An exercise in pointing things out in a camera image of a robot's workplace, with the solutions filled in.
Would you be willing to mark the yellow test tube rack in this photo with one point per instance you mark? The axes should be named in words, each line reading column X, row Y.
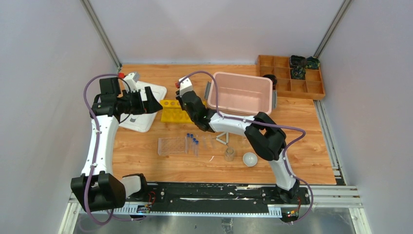
column 173, row 113

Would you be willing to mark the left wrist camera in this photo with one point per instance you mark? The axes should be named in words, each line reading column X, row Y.
column 130, row 82

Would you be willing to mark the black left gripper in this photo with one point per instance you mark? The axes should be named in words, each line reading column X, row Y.
column 139, row 100

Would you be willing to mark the black round object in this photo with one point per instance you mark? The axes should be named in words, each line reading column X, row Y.
column 273, row 80

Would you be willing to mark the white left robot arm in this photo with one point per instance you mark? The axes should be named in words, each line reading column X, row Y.
column 97, row 189

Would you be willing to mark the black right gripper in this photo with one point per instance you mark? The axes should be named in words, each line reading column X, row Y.
column 180, row 99

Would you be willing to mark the grey right bin clip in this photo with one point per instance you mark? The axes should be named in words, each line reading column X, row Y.
column 274, row 99

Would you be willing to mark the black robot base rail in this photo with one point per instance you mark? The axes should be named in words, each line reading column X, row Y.
column 216, row 199

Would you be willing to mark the white clay triangle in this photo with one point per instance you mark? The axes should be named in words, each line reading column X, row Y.
column 223, row 138

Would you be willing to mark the small glass jar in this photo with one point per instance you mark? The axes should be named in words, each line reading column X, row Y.
column 229, row 154

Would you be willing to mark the clear glass beaker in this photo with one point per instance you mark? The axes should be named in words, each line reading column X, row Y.
column 244, row 143

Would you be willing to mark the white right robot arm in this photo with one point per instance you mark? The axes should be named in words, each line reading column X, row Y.
column 267, row 141

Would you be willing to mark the pink plastic storage bin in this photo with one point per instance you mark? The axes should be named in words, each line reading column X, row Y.
column 242, row 95

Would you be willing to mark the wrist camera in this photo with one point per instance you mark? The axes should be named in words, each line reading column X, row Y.
column 130, row 82
column 183, row 85

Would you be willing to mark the grey bin handle clip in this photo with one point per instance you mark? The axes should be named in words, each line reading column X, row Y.
column 207, row 90

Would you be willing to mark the wooden compartment organizer tray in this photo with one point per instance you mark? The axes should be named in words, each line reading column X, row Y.
column 310, row 87

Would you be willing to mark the clear well plate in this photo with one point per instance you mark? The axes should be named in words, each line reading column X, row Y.
column 172, row 146

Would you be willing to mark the white ceramic dish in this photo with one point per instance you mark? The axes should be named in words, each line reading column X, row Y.
column 250, row 159

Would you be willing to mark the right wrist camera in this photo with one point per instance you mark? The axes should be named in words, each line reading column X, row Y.
column 183, row 85

